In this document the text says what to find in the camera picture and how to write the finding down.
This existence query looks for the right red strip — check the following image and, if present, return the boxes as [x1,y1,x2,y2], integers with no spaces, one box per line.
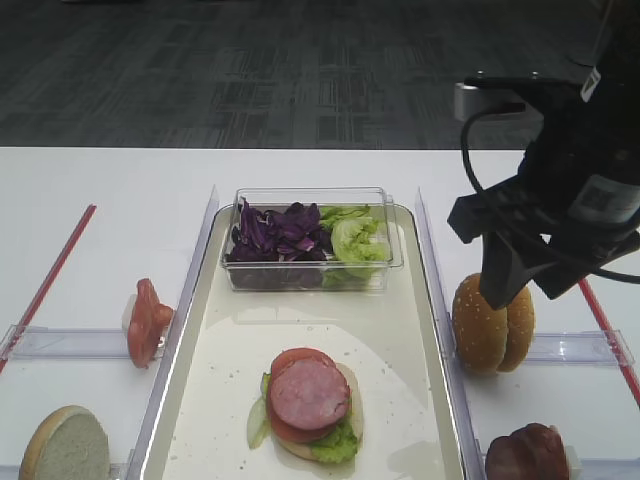
[578,278,640,405]

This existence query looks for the left red strip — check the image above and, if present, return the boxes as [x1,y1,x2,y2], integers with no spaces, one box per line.
[0,204,97,372]

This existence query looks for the green lettuce in container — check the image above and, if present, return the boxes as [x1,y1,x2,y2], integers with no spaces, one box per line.
[320,205,391,281]

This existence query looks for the red strip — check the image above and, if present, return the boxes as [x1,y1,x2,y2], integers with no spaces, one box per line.
[578,278,640,405]
[0,204,97,372]

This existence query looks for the clear plastic salad container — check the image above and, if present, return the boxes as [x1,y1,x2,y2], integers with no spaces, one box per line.
[220,187,403,292]

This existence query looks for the tomato slice on burger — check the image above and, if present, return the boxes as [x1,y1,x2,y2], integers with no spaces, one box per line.
[265,348,338,443]

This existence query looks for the clear holder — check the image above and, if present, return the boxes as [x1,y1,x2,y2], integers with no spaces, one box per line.
[1,325,130,360]
[524,330,635,367]

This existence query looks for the sesame bun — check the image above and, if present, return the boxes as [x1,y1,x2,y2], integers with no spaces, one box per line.
[452,273,508,374]
[497,286,536,372]

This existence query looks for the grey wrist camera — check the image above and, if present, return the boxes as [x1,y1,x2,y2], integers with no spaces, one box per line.
[453,71,540,121]

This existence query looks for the black camera cable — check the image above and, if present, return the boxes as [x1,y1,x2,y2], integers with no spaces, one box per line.
[459,110,640,285]

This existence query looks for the front sesame bun top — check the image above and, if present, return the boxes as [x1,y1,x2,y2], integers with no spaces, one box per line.
[452,273,508,374]

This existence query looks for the rear sesame bun top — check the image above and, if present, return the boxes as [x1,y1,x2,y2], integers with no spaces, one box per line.
[497,286,536,372]

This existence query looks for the lettuce leaf under tomato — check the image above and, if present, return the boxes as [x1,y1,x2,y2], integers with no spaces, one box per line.
[246,363,364,464]

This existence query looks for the standing tomato slices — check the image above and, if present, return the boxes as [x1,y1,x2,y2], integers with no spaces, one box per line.
[127,278,174,369]

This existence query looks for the right clear vertical rail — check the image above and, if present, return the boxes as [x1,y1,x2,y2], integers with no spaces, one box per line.
[415,189,486,479]

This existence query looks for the silver metal tray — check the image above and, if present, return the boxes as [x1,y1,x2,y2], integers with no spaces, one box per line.
[143,208,463,479]

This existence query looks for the bun half cut face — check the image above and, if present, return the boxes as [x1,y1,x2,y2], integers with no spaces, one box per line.
[18,405,111,480]

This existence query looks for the upper left clear holder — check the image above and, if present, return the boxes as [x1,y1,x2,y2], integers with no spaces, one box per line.
[1,325,130,360]

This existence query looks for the clear vertical rail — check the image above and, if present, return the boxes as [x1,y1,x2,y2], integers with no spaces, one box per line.
[415,189,486,479]
[124,189,219,480]

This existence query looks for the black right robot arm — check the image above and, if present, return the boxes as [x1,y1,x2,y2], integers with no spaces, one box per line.
[448,2,639,308]

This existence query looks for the bottom bun on tray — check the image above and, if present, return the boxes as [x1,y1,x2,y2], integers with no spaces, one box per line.
[270,363,364,464]

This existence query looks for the upper right clear holder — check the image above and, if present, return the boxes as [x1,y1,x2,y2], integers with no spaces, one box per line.
[524,330,635,367]

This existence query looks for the left clear vertical rail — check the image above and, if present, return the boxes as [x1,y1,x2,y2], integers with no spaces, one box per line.
[124,189,219,480]

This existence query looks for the grey stand base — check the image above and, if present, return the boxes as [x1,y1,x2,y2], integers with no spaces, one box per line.
[564,0,615,68]

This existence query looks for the purple shredded cabbage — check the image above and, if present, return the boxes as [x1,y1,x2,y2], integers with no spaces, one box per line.
[225,198,333,263]

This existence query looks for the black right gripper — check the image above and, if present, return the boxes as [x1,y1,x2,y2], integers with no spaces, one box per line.
[448,146,639,310]

